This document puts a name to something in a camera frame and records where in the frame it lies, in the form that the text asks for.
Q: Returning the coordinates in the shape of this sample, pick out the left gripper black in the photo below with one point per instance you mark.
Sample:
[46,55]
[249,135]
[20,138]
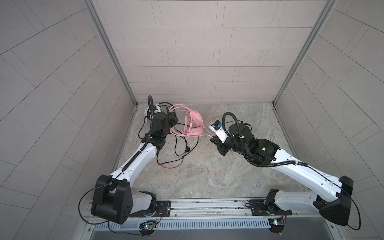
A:
[171,119]

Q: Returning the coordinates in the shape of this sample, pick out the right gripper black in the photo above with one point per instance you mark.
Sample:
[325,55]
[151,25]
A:
[219,144]

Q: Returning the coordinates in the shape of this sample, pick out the pink headphones with cable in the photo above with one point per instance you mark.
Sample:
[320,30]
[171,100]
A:
[194,124]

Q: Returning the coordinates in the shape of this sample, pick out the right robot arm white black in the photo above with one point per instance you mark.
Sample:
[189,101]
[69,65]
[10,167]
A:
[328,195]

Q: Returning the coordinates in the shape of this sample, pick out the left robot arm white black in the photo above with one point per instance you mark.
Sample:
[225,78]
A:
[113,198]

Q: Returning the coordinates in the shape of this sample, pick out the right circuit board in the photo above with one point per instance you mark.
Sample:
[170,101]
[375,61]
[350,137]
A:
[277,226]

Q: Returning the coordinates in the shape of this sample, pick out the left circuit board green led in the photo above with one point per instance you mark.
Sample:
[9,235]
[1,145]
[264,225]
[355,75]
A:
[147,226]

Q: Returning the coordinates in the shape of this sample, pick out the white black headphones with cable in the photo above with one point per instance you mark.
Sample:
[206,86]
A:
[171,150]

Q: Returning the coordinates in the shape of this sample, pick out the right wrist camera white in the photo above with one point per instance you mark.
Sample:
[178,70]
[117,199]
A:
[217,128]

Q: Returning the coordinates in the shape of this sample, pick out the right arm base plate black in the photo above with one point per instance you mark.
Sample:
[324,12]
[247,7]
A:
[259,208]

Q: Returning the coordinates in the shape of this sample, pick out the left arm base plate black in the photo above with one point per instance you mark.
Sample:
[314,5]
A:
[163,208]

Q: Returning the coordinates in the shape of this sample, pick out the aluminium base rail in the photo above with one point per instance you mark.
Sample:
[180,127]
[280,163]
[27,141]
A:
[211,214]

